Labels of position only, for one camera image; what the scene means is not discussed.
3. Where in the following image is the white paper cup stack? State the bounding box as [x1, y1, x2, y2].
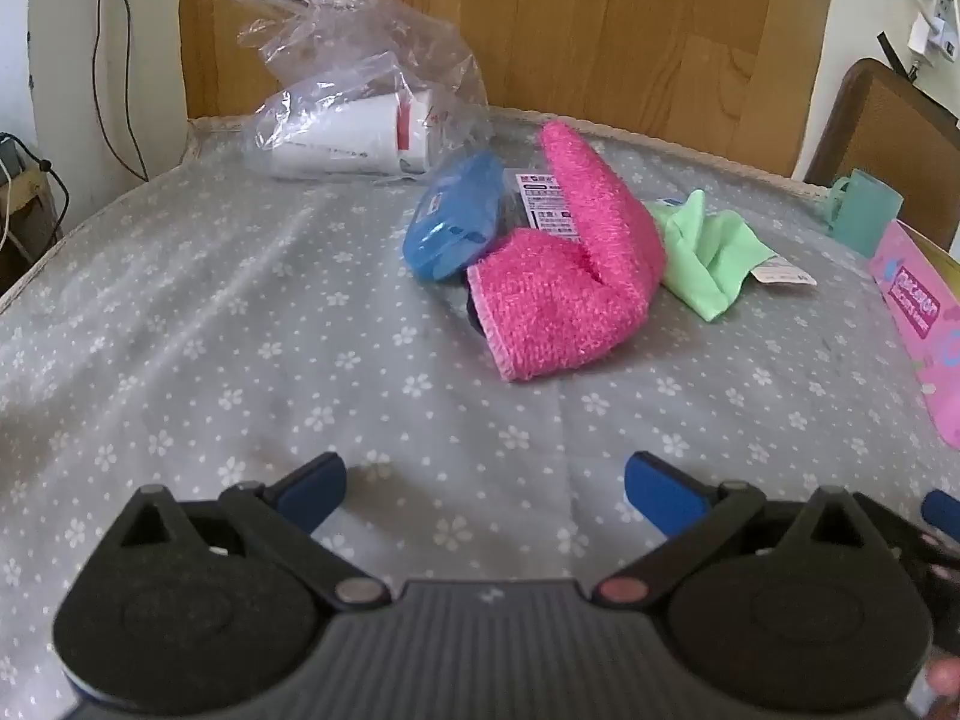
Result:
[255, 79, 436, 181]

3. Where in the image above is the white printed package label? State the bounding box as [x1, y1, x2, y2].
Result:
[514, 169, 580, 242]

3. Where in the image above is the green microfiber cloth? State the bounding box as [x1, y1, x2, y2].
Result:
[649, 190, 818, 322]

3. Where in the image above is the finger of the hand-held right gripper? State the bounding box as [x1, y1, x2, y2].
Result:
[855, 490, 960, 601]

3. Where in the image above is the black wall cable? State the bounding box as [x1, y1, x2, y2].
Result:
[91, 0, 151, 182]

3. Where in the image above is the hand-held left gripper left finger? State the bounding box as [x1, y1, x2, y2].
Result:
[112, 452, 391, 608]

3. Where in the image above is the teal plastic cup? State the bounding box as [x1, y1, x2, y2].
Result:
[825, 169, 905, 260]

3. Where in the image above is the black tape strip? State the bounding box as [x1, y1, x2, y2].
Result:
[876, 31, 925, 82]

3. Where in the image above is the blue plastic case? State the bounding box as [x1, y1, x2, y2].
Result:
[401, 150, 505, 286]

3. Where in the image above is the wooden board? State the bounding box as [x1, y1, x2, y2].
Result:
[180, 0, 837, 177]

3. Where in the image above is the white power strip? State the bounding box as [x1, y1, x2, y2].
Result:
[907, 0, 960, 67]

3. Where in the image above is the clear plastic bag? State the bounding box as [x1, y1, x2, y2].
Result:
[229, 0, 492, 185]

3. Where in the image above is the grey floral tablecloth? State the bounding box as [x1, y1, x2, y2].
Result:
[0, 116, 960, 720]

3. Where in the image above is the brown wooden chair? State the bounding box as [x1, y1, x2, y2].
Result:
[802, 58, 960, 256]

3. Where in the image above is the wooden side stand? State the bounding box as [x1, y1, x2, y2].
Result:
[0, 131, 70, 297]

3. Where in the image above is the pink fluffy towel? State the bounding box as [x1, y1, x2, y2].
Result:
[466, 120, 668, 383]

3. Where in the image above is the pink tin box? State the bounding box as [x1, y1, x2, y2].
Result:
[868, 219, 960, 451]

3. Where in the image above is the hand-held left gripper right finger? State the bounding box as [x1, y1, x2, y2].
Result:
[592, 452, 875, 608]

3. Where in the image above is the person's right hand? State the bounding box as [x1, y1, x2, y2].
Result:
[904, 652, 960, 720]

